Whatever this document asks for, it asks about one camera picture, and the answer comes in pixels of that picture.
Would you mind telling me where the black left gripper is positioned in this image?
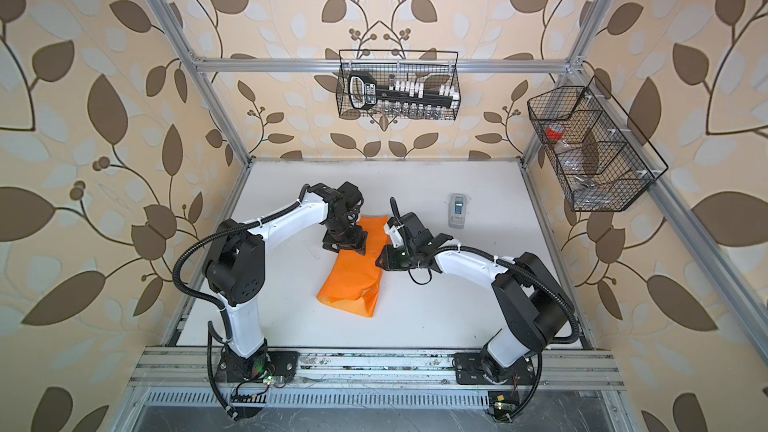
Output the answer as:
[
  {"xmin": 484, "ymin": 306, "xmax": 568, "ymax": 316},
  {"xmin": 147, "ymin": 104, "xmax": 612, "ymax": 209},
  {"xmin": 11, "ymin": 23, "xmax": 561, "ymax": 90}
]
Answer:
[{"xmin": 327, "ymin": 216, "xmax": 373, "ymax": 254}]

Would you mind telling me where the orange wrapping paper sheet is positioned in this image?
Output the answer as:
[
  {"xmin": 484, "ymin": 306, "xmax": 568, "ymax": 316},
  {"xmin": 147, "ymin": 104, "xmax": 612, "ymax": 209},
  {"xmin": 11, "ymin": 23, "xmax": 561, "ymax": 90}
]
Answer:
[{"xmin": 316, "ymin": 216, "xmax": 390, "ymax": 318}]

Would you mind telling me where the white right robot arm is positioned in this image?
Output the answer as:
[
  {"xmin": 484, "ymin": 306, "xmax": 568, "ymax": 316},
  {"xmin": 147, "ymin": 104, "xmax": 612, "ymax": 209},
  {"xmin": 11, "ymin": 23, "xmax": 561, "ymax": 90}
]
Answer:
[{"xmin": 376, "ymin": 212, "xmax": 581, "ymax": 384}]

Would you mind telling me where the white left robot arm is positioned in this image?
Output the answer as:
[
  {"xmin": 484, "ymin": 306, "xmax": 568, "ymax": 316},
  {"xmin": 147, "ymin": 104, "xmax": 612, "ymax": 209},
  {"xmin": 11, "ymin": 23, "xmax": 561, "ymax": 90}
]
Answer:
[{"xmin": 204, "ymin": 182, "xmax": 367, "ymax": 361}]

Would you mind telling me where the grey tape dispenser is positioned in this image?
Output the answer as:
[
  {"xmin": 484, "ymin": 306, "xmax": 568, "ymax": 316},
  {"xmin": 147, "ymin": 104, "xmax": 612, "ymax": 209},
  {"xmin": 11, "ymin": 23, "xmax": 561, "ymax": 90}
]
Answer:
[{"xmin": 448, "ymin": 194, "xmax": 467, "ymax": 229}]

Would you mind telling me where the black white tool in basket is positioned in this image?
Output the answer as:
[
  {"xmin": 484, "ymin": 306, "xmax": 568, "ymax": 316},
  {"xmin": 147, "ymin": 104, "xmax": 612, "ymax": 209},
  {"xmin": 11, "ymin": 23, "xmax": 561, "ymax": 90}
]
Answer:
[{"xmin": 345, "ymin": 72, "xmax": 461, "ymax": 114}]

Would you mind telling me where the red capped clear bottle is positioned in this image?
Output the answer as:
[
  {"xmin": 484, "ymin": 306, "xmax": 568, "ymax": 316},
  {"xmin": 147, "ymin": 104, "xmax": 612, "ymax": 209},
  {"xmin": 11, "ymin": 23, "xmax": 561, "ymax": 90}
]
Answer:
[{"xmin": 545, "ymin": 122, "xmax": 594, "ymax": 190}]

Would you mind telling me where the black wire basket back wall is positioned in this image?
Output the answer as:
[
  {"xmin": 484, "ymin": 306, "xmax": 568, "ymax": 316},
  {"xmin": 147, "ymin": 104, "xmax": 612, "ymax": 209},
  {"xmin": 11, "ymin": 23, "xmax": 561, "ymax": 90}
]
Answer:
[{"xmin": 335, "ymin": 48, "xmax": 462, "ymax": 121}]

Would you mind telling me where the black wire basket wall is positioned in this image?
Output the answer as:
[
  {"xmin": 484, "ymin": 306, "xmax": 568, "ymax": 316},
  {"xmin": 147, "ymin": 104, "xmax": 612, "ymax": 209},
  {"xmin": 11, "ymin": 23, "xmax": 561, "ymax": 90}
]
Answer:
[
  {"xmin": 335, "ymin": 48, "xmax": 462, "ymax": 121},
  {"xmin": 527, "ymin": 77, "xmax": 668, "ymax": 212}
]

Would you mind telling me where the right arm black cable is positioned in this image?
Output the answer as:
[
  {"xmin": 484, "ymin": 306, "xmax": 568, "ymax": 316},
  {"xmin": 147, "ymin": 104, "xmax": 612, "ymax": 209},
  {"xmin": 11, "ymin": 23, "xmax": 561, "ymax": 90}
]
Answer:
[{"xmin": 437, "ymin": 244, "xmax": 581, "ymax": 421}]

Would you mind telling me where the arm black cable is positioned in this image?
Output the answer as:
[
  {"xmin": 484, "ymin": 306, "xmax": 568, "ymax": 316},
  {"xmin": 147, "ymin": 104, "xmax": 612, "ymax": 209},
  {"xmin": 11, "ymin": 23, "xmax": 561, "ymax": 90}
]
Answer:
[
  {"xmin": 172, "ymin": 182, "xmax": 310, "ymax": 421},
  {"xmin": 437, "ymin": 244, "xmax": 581, "ymax": 421}
]

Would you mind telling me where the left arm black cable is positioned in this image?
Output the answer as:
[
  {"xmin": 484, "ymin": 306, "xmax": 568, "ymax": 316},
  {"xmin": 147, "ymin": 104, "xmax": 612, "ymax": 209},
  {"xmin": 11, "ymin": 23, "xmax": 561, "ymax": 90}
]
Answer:
[{"xmin": 172, "ymin": 182, "xmax": 310, "ymax": 421}]

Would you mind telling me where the black wire basket right wall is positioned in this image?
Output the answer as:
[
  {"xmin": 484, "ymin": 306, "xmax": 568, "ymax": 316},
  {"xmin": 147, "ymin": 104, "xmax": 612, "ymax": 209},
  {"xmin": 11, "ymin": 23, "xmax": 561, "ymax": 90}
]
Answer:
[{"xmin": 527, "ymin": 77, "xmax": 668, "ymax": 212}]

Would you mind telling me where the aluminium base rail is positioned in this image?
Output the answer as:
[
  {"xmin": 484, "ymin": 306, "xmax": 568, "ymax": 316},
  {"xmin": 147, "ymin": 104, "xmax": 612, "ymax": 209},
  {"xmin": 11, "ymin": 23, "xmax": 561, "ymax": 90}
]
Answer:
[{"xmin": 129, "ymin": 346, "xmax": 625, "ymax": 391}]

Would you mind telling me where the aluminium frame post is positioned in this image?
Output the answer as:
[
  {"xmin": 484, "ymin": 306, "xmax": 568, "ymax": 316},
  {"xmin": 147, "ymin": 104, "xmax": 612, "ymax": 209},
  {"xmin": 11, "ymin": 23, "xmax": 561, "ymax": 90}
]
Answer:
[{"xmin": 145, "ymin": 0, "xmax": 252, "ymax": 168}]

